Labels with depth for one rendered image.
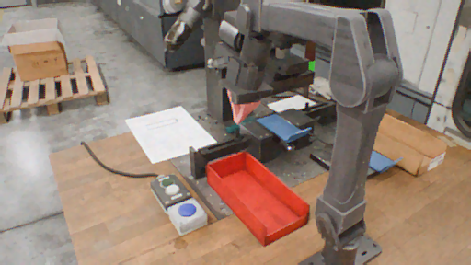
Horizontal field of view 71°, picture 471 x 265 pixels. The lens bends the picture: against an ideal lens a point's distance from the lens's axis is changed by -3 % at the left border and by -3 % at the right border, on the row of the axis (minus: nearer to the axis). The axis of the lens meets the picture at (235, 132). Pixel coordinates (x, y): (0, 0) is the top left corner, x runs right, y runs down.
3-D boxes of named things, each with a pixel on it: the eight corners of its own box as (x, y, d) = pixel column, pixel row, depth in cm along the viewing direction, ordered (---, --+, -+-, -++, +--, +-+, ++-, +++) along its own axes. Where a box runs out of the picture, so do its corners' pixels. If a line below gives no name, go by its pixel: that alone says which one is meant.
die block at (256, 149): (258, 165, 96) (259, 143, 92) (239, 148, 103) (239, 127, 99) (312, 144, 105) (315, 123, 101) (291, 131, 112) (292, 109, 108)
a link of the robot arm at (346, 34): (234, -6, 63) (376, 22, 41) (271, -10, 67) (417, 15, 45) (235, 59, 69) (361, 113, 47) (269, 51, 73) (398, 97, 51)
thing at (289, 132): (290, 144, 89) (291, 135, 88) (256, 120, 100) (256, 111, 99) (310, 137, 92) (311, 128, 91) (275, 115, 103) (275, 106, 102)
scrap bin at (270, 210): (264, 247, 71) (265, 226, 68) (206, 183, 89) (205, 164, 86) (307, 224, 76) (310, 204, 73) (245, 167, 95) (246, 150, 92)
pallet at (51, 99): (7, 80, 391) (3, 68, 383) (95, 66, 428) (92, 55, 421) (-5, 125, 298) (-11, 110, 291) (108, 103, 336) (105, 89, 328)
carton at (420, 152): (415, 179, 91) (423, 155, 87) (345, 139, 109) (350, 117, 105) (441, 165, 97) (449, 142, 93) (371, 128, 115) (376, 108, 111)
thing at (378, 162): (385, 176, 88) (388, 167, 87) (339, 149, 99) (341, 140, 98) (400, 166, 92) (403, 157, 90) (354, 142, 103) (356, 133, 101)
